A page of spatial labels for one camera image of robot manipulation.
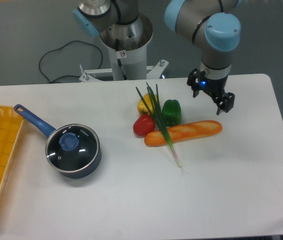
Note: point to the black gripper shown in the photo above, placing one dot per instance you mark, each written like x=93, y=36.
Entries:
x=214, y=86

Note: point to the glass lid blue knob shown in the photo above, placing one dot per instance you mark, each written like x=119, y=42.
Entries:
x=72, y=148

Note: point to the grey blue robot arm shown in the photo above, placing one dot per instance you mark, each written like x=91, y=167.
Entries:
x=207, y=24

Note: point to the green bell pepper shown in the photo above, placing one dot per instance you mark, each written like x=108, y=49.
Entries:
x=171, y=112

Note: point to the orange baguette bread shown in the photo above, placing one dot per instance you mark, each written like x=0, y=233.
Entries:
x=184, y=132

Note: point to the green spring onion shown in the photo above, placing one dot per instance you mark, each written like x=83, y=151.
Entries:
x=157, y=116

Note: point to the yellow bell pepper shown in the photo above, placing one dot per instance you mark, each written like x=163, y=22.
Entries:
x=144, y=108

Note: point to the red bell pepper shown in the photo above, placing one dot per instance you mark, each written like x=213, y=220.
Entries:
x=143, y=125

